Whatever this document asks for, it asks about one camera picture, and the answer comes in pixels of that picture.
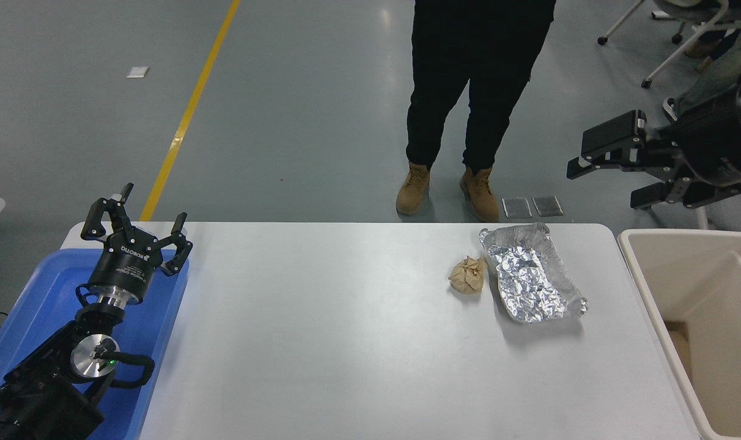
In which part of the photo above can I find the large pale plastic bin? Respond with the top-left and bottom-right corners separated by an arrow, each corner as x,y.
617,228 -> 741,440

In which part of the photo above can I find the blue plastic tray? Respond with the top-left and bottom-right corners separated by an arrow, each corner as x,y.
0,247 -> 190,440

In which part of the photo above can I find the grey metal floor plate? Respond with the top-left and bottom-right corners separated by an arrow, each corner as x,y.
533,195 -> 564,217
502,197 -> 533,219

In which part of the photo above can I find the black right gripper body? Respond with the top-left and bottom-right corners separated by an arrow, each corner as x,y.
667,92 -> 741,188

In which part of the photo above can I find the crumpled tan paper ball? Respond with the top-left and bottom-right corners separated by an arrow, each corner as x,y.
448,255 -> 488,295

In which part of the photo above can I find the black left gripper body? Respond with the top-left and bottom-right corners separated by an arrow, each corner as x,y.
89,225 -> 164,304

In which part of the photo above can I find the white wheeled office chair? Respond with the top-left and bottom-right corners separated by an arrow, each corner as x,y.
597,0 -> 741,90

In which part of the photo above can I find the silver foil tray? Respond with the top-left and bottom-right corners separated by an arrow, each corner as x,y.
479,222 -> 589,324

